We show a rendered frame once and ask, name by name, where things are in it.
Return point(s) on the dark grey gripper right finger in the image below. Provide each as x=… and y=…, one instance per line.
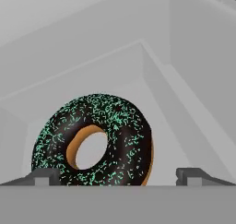
x=190, y=176

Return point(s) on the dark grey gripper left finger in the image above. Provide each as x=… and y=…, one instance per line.
x=43, y=176

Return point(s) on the chocolate donut with green sprinkles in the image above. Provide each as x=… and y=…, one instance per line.
x=123, y=141

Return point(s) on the white fridge interior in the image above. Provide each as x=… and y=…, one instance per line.
x=92, y=49

